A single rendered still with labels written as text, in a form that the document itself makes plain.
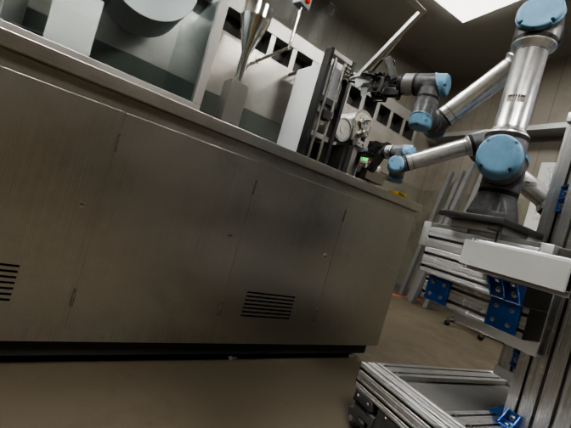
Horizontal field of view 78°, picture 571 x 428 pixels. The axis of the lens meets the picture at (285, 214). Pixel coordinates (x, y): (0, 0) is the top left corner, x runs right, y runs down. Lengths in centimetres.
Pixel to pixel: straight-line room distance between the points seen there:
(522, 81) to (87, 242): 135
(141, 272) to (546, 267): 113
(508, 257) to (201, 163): 95
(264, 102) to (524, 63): 126
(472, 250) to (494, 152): 28
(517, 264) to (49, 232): 124
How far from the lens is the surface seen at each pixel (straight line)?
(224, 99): 167
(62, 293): 125
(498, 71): 144
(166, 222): 124
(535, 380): 136
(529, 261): 103
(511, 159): 116
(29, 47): 117
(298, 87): 201
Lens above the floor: 66
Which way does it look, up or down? level
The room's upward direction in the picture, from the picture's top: 16 degrees clockwise
